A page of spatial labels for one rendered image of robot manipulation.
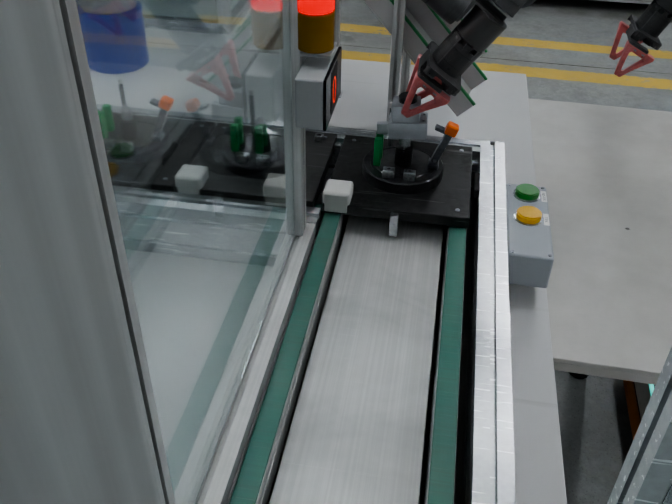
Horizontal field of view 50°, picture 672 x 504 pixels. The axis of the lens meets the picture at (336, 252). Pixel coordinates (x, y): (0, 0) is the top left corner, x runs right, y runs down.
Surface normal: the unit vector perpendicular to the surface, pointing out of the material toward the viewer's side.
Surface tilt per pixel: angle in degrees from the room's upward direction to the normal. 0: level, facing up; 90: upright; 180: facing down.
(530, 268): 90
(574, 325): 0
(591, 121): 0
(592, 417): 0
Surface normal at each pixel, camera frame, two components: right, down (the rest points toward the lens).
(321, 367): 0.02, -0.80
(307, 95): -0.17, 0.59
